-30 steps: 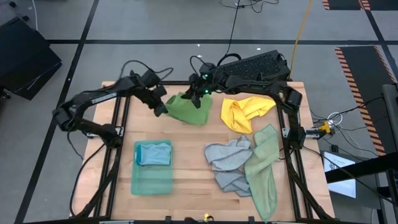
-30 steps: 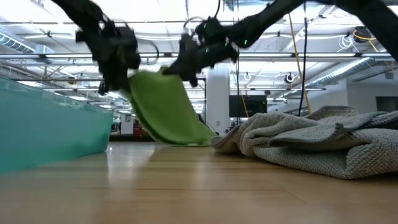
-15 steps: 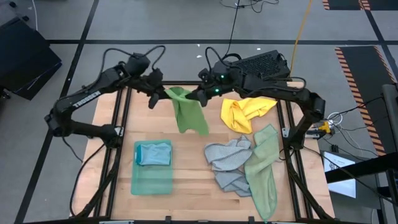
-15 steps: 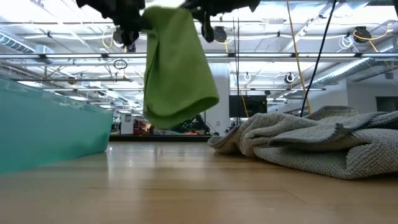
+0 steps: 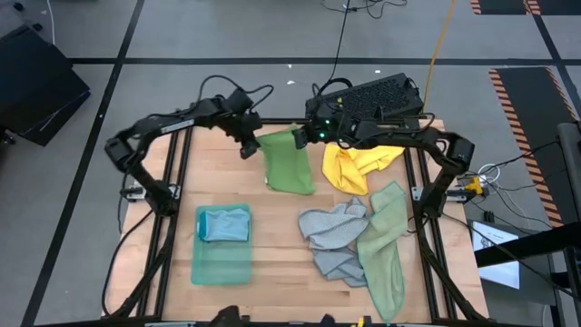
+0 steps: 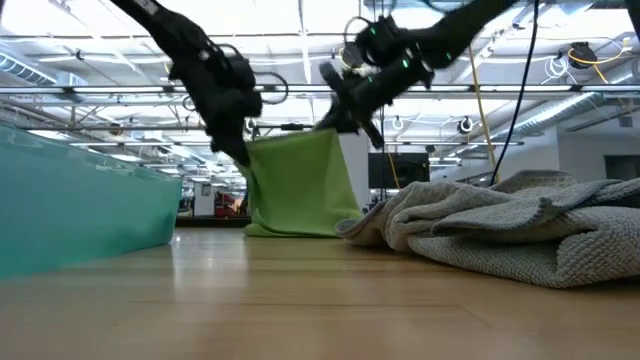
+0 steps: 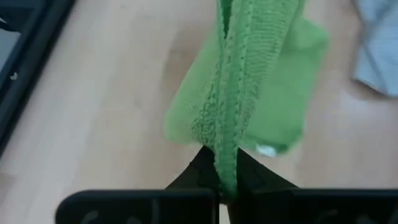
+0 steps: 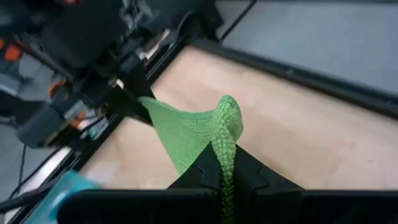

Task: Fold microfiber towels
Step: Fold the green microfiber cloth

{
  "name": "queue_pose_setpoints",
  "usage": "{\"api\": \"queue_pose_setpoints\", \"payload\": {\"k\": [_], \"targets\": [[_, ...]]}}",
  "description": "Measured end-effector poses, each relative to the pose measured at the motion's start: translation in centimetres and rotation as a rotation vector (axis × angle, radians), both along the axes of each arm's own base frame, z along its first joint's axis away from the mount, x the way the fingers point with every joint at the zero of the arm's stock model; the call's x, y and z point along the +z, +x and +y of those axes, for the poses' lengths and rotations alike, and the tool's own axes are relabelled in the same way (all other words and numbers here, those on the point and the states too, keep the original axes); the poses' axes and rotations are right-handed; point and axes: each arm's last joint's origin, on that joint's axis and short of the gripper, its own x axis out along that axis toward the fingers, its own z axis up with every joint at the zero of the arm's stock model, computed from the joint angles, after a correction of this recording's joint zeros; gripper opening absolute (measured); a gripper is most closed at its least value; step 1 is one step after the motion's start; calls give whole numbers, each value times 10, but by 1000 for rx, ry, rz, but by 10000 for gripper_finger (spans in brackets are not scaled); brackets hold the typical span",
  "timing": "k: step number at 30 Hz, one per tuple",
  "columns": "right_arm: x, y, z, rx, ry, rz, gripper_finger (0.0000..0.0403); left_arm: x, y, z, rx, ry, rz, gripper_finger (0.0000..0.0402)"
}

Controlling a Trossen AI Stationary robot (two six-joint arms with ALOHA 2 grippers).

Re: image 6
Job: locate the white cabinet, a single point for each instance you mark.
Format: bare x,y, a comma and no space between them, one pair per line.
204,200

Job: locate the red background object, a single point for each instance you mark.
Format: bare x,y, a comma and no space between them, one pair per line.
227,205

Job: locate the teal translucent plastic bin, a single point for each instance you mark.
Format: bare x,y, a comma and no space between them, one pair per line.
75,210

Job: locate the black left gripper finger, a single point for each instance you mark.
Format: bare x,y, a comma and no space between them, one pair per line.
232,147

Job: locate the black background stand frame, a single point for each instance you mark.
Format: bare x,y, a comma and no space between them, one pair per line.
292,127

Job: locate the grey microfiber towel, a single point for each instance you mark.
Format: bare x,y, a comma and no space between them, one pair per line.
500,240

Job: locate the bright green microfiber towel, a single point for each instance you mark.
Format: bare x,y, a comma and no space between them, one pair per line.
300,190

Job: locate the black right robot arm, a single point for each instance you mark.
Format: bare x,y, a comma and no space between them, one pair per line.
465,25

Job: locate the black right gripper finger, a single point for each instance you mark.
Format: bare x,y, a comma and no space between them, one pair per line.
342,122

